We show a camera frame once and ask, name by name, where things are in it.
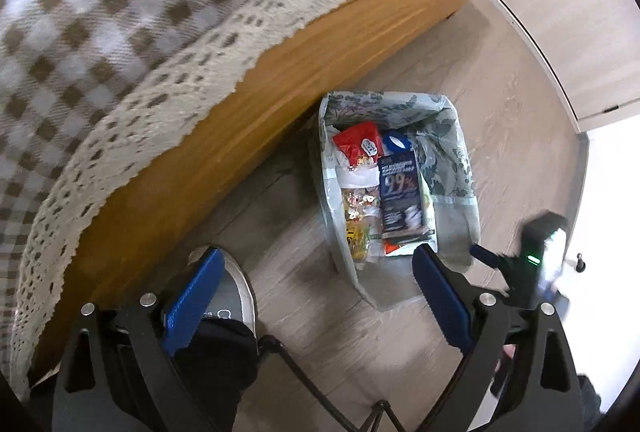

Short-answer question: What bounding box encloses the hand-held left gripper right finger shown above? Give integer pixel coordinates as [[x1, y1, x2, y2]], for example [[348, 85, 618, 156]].
[[411, 243, 583, 432]]

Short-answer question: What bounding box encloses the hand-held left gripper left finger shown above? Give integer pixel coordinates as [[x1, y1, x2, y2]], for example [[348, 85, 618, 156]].
[[52, 248, 227, 432]]

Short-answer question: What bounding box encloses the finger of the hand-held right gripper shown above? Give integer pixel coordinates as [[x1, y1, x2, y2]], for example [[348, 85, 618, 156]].
[[469, 243, 512, 274]]

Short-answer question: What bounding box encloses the trash bin with floral liner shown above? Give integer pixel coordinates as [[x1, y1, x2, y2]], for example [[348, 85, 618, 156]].
[[317, 91, 482, 310]]

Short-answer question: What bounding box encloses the yellow snack bag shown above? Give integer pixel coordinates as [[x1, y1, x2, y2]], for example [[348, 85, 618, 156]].
[[345, 219, 374, 261]]

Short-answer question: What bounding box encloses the grey white sneaker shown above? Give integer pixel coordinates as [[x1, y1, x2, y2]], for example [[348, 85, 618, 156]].
[[187, 246, 259, 338]]

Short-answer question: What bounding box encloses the orange white packet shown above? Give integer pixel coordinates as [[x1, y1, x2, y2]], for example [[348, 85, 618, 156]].
[[384, 239, 417, 259]]

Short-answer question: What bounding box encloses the person's left leg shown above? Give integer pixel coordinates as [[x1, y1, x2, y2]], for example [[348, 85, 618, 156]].
[[175, 317, 261, 432]]

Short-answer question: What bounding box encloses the dark blue box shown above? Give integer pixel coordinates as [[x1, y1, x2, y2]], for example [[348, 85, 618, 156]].
[[377, 151, 436, 243]]

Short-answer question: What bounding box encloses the clear candy packet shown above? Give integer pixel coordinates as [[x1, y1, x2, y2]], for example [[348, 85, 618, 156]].
[[341, 185, 383, 225]]

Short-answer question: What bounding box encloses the blue packet with white oval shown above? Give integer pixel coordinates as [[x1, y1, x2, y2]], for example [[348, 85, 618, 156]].
[[381, 129, 413, 158]]

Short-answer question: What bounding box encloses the clear plastic wrapper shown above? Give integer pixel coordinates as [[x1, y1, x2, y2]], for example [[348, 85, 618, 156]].
[[344, 162, 379, 186]]

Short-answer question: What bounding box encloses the red snack packet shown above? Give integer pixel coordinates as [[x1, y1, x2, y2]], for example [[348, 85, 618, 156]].
[[332, 122, 385, 168]]

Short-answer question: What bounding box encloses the checked blanket with lace edge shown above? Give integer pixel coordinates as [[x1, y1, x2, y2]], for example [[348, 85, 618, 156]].
[[0, 0, 528, 403]]

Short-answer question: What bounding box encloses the black metal wire frame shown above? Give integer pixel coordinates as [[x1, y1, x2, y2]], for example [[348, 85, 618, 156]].
[[257, 334, 408, 432]]

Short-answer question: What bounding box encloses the wooden bed frame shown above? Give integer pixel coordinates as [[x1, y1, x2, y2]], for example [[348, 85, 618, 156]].
[[30, 0, 503, 385]]

